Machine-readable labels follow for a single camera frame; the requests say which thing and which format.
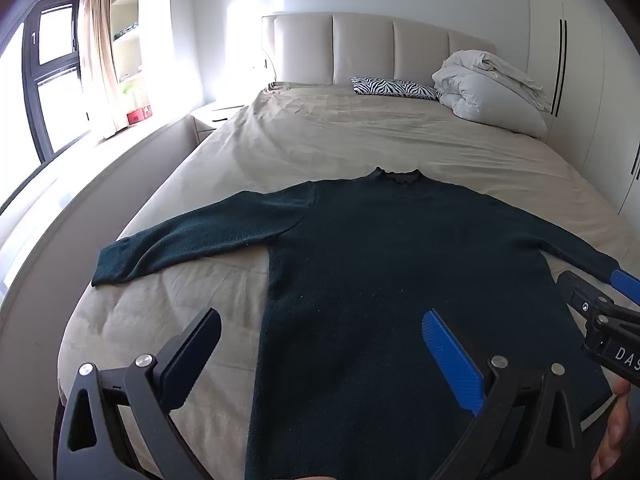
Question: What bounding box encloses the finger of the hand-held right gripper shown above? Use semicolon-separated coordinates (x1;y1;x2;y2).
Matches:
557;271;617;321
611;269;640;307

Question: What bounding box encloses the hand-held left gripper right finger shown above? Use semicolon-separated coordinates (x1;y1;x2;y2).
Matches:
422;309;583;480

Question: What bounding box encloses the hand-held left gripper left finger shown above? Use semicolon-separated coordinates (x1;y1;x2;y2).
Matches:
52;308;222;480

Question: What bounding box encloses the dark teal sweater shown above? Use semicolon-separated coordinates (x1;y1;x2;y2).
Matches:
91;167;621;480

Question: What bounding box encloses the person's right hand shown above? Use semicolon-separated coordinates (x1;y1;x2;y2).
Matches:
590;379;633;480

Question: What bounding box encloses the white wardrobe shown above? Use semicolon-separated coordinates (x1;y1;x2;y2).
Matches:
526;0;640;217

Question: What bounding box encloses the white folded duvet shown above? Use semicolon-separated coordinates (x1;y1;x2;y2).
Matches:
432;50;549;139

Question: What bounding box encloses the white nightstand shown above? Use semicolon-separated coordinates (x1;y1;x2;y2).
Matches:
192;104;247;144

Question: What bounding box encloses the bed with beige sheet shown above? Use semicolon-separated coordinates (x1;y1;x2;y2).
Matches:
57;82;640;480

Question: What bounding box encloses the zebra print pillow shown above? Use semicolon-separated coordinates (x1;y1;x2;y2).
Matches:
351;77;441;101

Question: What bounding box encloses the beige curtain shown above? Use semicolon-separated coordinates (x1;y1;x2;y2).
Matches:
76;0;132;141

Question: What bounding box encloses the black framed window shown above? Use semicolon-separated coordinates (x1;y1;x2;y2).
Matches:
21;2;85;162

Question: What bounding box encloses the cream padded headboard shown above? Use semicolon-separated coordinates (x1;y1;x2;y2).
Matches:
261;12;497;87

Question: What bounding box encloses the white wall shelf unit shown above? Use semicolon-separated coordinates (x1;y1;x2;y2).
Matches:
109;0;153;128

